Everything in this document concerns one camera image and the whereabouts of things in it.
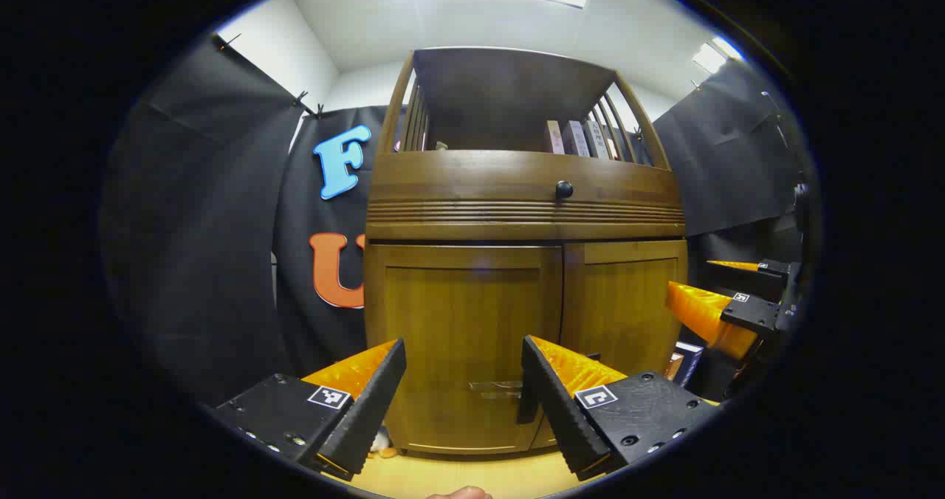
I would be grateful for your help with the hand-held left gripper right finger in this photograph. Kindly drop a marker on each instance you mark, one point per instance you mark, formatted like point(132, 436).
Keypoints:
point(554, 403)

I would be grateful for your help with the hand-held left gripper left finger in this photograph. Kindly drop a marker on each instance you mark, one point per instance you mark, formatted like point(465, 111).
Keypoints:
point(373, 403)

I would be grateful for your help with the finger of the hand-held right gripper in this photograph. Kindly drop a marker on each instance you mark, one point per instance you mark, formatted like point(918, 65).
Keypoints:
point(774, 268)
point(753, 313)

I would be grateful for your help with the wooden cabinet door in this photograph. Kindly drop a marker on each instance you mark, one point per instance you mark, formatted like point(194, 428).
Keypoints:
point(461, 314)
point(620, 307)

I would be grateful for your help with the brown wooden double-door shoe cabinet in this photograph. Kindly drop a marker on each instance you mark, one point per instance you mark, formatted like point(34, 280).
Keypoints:
point(472, 181)

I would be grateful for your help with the penguin plush toy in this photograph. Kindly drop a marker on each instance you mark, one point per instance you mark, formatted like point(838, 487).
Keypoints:
point(382, 444)

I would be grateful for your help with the dark blue box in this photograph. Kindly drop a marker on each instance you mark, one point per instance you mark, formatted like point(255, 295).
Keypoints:
point(686, 362)

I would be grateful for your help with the black backdrop cloth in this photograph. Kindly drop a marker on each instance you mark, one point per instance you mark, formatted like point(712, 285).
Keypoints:
point(727, 152)
point(303, 211)
point(199, 226)

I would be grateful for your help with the round black drawer knob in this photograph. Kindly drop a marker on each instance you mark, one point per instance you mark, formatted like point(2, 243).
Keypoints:
point(564, 189)

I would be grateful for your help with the small ceiling light panel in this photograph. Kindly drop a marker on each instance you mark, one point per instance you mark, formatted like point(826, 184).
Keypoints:
point(715, 54)

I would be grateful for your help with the grey book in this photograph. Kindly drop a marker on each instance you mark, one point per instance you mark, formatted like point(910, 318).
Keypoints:
point(577, 139)

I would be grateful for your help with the pink book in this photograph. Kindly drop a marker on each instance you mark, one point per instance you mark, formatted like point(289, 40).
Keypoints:
point(554, 138)

